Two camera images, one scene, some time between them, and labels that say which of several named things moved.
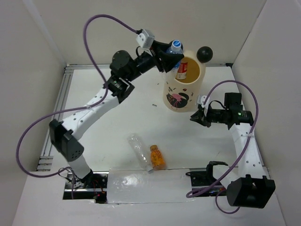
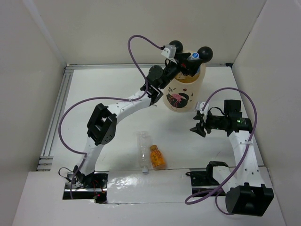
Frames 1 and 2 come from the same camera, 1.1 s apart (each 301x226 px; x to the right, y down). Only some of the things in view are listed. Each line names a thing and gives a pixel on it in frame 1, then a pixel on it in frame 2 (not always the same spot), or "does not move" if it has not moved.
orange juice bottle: (157, 159) does not move
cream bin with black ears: (187, 95) does not move
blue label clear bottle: (177, 48) to (195, 56)
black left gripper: (167, 60) to (190, 66)
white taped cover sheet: (140, 186) does not move
